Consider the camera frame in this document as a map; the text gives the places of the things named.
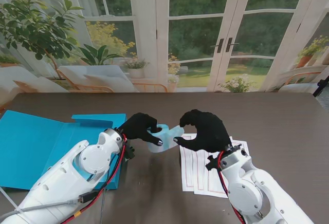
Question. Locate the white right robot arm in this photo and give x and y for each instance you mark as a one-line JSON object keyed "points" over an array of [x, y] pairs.
{"points": [[246, 190]]}

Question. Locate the garden window backdrop banner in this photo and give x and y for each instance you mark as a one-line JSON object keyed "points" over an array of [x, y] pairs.
{"points": [[195, 41]]}

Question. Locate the blue file box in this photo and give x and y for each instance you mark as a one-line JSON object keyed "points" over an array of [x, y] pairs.
{"points": [[33, 144]]}

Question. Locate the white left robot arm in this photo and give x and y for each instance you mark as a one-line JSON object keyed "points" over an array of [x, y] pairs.
{"points": [[64, 183]]}

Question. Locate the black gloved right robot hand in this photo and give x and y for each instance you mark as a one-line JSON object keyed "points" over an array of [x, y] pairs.
{"points": [[210, 134]]}

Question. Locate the black backdrop stand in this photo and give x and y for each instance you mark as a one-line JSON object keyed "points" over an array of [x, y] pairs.
{"points": [[321, 86]]}

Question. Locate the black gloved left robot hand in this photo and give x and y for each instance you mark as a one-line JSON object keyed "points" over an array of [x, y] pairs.
{"points": [[138, 126]]}

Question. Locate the light blue label roll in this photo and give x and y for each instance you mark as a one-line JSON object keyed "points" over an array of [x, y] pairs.
{"points": [[165, 141]]}

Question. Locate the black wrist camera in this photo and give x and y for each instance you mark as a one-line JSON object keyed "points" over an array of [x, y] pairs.
{"points": [[129, 153], [212, 162]]}

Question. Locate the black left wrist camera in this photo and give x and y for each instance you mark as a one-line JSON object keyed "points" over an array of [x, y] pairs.
{"points": [[129, 153]]}

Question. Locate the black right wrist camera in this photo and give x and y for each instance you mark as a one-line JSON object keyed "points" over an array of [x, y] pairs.
{"points": [[212, 162]]}

